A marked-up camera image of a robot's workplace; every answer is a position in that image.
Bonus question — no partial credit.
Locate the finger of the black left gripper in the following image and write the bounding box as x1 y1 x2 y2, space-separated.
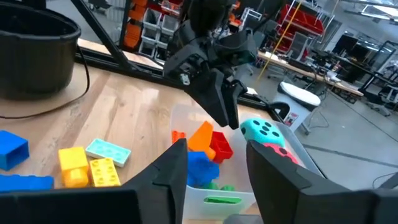
222 80 248 130
185 70 231 128

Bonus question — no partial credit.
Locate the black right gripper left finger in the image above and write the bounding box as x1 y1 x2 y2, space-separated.
0 139 188 224

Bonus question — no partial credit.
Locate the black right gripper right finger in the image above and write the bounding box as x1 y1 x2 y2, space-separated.
247 140 398 224

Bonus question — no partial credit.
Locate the clear plastic bin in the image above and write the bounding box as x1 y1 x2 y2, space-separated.
170 102 259 222
238 113 326 180

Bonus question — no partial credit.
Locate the orange toy block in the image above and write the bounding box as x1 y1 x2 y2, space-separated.
187 120 217 161

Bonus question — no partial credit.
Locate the red toy block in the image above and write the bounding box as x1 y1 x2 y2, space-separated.
210 131 234 164

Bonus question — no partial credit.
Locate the orange-red studded toy block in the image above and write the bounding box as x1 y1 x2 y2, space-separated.
171 129 187 144

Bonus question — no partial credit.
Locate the yellow eight-stud toy block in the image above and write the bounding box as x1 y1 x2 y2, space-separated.
89 157 121 187

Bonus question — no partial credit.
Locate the large blue toy block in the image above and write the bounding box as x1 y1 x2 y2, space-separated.
186 151 220 189

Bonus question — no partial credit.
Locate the mint toy block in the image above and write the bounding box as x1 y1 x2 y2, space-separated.
85 138 132 168

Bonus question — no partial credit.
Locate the green toy block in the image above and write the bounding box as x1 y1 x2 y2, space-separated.
201 182 243 205

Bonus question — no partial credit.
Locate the yellow rounded toy block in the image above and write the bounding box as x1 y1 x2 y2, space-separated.
58 146 90 189

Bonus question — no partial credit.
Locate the long blue toy block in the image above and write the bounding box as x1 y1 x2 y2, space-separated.
0 174 55 192

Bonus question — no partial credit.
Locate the small blue toy block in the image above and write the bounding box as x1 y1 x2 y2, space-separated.
0 129 30 172

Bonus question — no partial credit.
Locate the black bucket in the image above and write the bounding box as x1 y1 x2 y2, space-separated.
0 0 91 120

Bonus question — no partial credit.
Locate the white pedal trash can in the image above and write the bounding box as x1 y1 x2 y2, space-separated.
269 81 322 136

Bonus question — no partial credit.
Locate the orange and white bin rack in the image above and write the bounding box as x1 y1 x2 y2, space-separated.
123 0 187 63

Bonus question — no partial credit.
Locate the wooden desk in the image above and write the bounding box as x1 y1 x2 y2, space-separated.
257 51 364 97

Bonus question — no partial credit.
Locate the grey mesh office chair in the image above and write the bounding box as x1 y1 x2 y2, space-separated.
289 30 312 63

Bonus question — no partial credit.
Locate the red bin shelf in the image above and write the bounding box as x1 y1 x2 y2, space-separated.
273 2 326 55

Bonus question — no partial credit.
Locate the black computer monitor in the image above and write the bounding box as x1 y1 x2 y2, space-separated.
332 33 358 57

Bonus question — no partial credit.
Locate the yellow hanging cable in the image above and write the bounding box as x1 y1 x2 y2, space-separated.
256 0 304 82

